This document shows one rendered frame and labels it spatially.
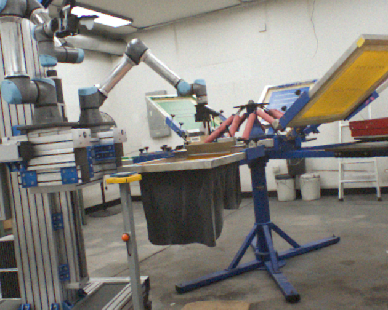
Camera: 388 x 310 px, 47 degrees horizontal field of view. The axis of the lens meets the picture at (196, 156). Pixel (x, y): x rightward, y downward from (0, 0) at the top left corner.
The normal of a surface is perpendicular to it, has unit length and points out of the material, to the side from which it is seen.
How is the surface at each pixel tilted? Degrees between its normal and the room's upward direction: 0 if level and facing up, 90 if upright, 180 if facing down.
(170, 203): 93
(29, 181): 90
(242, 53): 90
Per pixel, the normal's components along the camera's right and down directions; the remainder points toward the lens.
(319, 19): -0.46, 0.10
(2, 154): -0.22, 0.07
